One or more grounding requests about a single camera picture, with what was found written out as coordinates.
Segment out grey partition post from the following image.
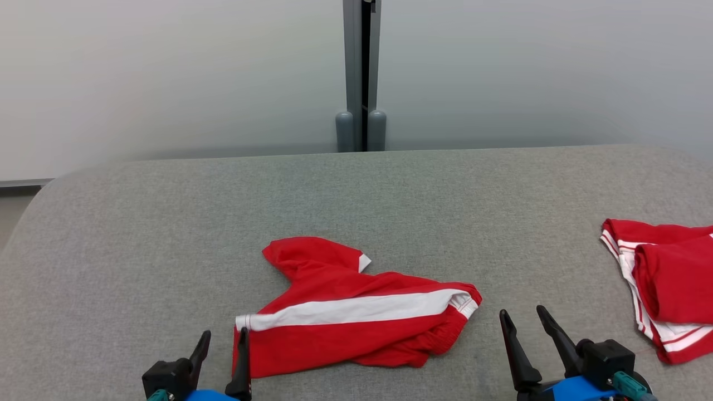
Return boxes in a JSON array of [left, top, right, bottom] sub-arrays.
[[342, 0, 383, 152]]

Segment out red shorts with white stripe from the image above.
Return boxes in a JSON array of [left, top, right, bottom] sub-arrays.
[[232, 236, 484, 380]]

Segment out red jersey with white sleeves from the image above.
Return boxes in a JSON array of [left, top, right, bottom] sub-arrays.
[[600, 218, 713, 366]]

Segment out grey cylinder post foot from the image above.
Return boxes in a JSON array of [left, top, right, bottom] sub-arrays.
[[367, 110, 388, 152], [335, 111, 356, 153]]

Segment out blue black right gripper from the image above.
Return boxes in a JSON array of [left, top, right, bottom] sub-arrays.
[[499, 304, 653, 401]]

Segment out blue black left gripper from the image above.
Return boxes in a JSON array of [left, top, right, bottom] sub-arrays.
[[183, 326, 253, 401]]

